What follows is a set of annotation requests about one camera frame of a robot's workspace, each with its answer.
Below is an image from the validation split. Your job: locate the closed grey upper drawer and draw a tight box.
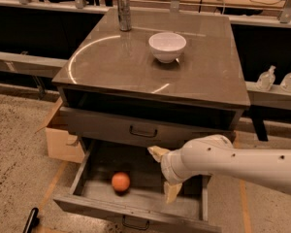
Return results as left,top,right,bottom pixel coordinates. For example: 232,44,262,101
60,107,235,149

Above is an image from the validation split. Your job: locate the silver metal can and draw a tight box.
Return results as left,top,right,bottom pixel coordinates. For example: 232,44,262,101
117,0,131,31

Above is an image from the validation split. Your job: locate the metal shelf rail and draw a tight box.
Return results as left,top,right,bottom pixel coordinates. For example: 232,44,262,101
0,51,66,78

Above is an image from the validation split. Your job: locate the clear pump bottle left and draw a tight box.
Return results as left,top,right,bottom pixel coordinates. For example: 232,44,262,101
256,65,275,91

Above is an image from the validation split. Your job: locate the grey drawer cabinet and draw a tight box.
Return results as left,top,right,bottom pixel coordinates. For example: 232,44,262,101
50,7,251,150

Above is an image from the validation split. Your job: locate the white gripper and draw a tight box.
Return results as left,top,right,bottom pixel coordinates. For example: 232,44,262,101
147,146,193,204

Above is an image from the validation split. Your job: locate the orange fruit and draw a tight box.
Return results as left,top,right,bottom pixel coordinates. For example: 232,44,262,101
112,172,130,192

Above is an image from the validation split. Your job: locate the cardboard box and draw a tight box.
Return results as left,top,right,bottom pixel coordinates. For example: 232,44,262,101
37,98,84,163

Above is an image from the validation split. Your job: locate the white ceramic bowl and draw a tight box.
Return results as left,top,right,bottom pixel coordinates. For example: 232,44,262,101
148,32,186,63

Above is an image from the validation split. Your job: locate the open grey middle drawer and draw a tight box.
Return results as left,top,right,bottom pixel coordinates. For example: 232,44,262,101
54,141,221,233

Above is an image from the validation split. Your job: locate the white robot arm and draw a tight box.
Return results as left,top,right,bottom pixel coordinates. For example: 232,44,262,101
147,134,291,203

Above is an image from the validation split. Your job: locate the black object on floor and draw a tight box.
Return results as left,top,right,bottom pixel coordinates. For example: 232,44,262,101
22,208,40,233

